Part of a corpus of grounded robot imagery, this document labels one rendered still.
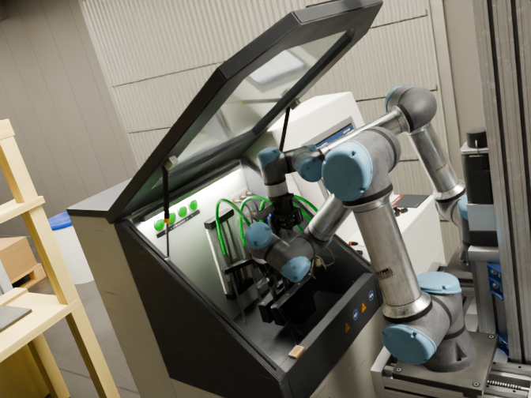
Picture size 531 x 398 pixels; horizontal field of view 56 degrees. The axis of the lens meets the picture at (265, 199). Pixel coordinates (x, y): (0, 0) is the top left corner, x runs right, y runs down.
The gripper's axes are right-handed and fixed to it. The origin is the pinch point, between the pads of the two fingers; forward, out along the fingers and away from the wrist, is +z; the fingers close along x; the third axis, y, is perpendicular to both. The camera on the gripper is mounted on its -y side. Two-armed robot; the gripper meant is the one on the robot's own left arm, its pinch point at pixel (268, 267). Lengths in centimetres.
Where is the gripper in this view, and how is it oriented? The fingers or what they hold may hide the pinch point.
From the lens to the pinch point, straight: 169.6
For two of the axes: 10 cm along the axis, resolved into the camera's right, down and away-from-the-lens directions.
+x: 8.5, -5.1, 1.4
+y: 5.1, 7.4, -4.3
